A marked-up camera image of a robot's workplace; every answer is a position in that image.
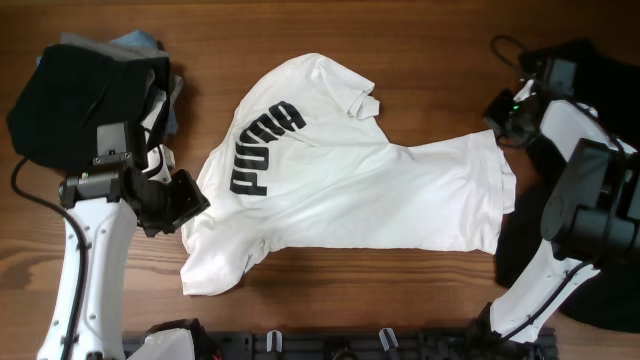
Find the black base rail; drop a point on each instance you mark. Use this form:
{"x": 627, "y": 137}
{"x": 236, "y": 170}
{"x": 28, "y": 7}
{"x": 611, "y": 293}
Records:
{"x": 428, "y": 344}

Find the white Puma t-shirt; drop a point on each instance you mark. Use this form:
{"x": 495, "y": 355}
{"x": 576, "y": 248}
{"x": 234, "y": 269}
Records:
{"x": 305, "y": 164}

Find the black folded garment on stack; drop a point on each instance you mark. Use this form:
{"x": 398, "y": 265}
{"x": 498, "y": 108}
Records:
{"x": 73, "y": 92}

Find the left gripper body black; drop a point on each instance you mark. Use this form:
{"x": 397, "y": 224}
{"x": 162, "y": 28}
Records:
{"x": 174, "y": 203}

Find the grey folded garment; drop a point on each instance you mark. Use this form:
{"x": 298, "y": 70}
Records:
{"x": 157, "y": 102}

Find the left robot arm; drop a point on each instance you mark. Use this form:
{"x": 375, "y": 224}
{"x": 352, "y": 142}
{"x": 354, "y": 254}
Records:
{"x": 127, "y": 185}

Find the blue folded garment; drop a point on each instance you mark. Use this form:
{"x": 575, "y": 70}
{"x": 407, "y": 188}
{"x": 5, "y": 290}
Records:
{"x": 134, "y": 45}

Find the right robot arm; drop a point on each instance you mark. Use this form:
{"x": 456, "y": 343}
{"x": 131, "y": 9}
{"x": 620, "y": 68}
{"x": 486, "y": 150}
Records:
{"x": 590, "y": 220}

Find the black garment right side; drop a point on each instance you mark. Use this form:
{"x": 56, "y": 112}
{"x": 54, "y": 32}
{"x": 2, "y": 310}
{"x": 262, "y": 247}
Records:
{"x": 611, "y": 299}

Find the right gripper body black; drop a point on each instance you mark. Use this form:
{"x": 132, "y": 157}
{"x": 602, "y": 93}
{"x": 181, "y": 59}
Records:
{"x": 510, "y": 114}

